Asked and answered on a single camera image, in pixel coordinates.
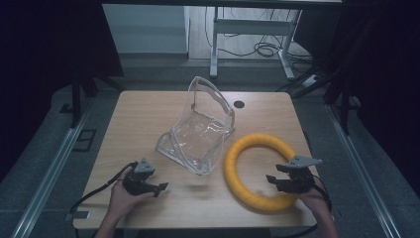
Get person's right hand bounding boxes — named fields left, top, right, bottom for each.
left=296, top=186, right=332, bottom=218

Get grey metal floor rail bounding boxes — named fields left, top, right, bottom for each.
left=10, top=107, right=93, bottom=238
left=324, top=102, right=402, bottom=238

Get white metal desk frame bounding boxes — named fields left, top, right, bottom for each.
left=209, top=6, right=303, bottom=80

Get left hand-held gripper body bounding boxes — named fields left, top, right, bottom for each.
left=122, top=158, right=157, bottom=196

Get white power strip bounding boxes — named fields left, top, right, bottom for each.
left=301, top=73, right=321, bottom=88

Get black floor cables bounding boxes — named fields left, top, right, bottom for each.
left=203, top=6, right=315, bottom=67

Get black curtain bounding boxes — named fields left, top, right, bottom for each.
left=0, top=0, right=126, bottom=177
left=291, top=0, right=420, bottom=187

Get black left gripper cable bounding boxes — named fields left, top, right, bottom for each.
left=68, top=161, right=139, bottom=214

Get black metal stand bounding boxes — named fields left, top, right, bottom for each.
left=275, top=63, right=363, bottom=136
left=58, top=68, right=127, bottom=130

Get clear plastic bag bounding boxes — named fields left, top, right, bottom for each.
left=155, top=75, right=237, bottom=177

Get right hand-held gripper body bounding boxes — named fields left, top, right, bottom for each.
left=280, top=155, right=324, bottom=194

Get yellow foam ring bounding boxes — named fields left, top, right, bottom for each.
left=224, top=133, right=300, bottom=212

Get person's left hand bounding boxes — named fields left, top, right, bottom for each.
left=108, top=179, right=156, bottom=222

